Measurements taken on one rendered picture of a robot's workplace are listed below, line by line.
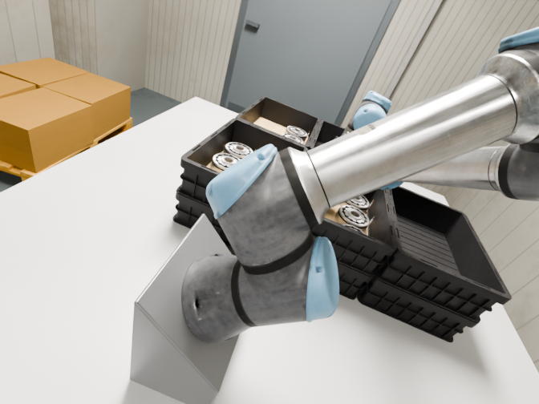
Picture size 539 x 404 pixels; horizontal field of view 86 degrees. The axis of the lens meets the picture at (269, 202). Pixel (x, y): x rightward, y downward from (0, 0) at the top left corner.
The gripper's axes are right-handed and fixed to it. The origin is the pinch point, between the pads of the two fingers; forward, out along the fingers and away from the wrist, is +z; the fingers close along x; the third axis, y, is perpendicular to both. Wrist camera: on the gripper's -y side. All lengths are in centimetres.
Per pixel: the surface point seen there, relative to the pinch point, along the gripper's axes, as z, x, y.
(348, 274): 5.8, 4.9, -25.1
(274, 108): -6, -15, 64
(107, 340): 23, 60, -19
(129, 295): 23, 55, -10
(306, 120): -8, -27, 52
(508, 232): 12, -217, -10
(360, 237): -6.5, 8.8, -22.9
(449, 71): -69, -216, 116
